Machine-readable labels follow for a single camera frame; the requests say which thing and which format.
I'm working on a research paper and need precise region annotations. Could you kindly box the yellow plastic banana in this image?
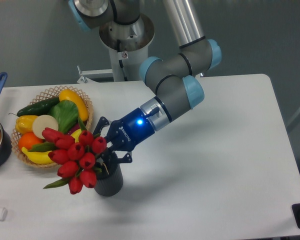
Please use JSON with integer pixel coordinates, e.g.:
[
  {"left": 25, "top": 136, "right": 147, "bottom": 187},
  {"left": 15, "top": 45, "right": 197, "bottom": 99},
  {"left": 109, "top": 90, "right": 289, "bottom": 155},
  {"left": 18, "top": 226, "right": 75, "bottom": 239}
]
[{"left": 21, "top": 127, "right": 82, "bottom": 165}]

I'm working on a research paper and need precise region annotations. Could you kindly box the beige round onion slice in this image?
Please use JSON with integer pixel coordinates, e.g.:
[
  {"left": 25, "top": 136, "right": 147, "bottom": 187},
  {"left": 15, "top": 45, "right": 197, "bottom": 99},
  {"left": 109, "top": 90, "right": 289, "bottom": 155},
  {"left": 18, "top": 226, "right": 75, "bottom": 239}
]
[{"left": 32, "top": 115, "right": 59, "bottom": 139}]

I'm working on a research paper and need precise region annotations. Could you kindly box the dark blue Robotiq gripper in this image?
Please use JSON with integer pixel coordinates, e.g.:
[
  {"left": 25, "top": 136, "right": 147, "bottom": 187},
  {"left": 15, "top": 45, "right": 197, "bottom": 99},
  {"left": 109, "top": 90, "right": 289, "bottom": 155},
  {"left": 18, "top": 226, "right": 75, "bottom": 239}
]
[{"left": 92, "top": 108, "right": 155, "bottom": 164}]

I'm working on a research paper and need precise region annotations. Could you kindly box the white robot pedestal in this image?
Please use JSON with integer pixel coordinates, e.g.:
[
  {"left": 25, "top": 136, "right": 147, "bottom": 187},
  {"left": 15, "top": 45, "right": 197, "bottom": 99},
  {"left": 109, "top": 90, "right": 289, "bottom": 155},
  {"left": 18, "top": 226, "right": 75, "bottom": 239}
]
[{"left": 76, "top": 14, "right": 156, "bottom": 84}]

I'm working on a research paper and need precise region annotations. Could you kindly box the green plastic cucumber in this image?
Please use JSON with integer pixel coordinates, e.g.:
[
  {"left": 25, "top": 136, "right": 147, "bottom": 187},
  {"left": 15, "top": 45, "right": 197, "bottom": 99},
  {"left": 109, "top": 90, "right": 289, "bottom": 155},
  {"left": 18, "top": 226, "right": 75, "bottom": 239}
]
[{"left": 9, "top": 97, "right": 60, "bottom": 117}]

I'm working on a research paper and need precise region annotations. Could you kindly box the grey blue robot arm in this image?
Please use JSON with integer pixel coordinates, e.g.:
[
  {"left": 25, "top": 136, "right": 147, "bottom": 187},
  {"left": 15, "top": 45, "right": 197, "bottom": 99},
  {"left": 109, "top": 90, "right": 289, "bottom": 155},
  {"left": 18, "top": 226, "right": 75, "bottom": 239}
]
[{"left": 68, "top": 0, "right": 222, "bottom": 164}]

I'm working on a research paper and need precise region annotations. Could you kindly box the yellow plastic bell pepper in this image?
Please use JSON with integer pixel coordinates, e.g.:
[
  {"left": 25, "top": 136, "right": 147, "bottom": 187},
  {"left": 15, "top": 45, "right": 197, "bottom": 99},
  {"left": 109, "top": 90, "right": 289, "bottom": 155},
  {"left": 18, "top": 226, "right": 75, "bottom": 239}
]
[{"left": 15, "top": 115, "right": 38, "bottom": 135}]

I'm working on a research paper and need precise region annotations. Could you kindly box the green plastic bok choy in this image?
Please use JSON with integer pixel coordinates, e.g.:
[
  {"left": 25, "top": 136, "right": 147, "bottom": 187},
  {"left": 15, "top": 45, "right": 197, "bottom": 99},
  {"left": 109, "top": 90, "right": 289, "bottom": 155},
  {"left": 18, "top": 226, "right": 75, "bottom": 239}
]
[{"left": 48, "top": 100, "right": 79, "bottom": 134}]

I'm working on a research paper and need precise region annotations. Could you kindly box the purple plastic eggplant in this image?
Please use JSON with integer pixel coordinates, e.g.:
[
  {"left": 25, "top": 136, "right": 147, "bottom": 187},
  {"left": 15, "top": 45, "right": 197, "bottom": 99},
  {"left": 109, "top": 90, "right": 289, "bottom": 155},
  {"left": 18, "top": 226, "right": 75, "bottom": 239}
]
[{"left": 67, "top": 122, "right": 87, "bottom": 135}]

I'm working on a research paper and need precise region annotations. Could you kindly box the orange plastic orange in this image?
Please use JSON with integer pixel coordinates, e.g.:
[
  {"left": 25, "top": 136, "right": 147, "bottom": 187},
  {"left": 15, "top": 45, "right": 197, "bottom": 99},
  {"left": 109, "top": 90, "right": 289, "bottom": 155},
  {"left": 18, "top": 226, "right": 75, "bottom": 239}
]
[{"left": 17, "top": 132, "right": 44, "bottom": 151}]

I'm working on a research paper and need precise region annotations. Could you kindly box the dark grey ribbed vase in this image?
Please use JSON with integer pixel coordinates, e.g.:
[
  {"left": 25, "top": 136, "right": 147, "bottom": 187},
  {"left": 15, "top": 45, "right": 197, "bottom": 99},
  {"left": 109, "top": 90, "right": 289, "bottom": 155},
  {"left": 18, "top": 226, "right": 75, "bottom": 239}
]
[{"left": 94, "top": 152, "right": 124, "bottom": 197}]

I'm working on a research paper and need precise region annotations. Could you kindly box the yellow plastic squash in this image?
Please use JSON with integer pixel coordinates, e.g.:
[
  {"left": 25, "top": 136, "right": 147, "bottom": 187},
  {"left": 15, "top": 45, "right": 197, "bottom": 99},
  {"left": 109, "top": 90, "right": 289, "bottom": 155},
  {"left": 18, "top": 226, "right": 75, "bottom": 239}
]
[{"left": 59, "top": 89, "right": 89, "bottom": 122}]

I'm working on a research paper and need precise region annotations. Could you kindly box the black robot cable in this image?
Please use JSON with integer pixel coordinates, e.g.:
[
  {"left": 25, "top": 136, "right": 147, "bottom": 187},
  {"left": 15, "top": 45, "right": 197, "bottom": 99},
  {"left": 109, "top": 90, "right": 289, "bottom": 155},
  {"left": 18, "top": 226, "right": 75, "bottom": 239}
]
[{"left": 116, "top": 39, "right": 128, "bottom": 82}]

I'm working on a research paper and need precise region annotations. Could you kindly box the red tulip bouquet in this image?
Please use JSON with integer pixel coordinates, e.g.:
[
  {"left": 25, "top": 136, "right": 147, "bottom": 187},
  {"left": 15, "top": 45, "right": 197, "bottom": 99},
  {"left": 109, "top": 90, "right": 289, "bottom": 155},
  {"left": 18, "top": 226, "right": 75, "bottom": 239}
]
[{"left": 42, "top": 118, "right": 107, "bottom": 195}]

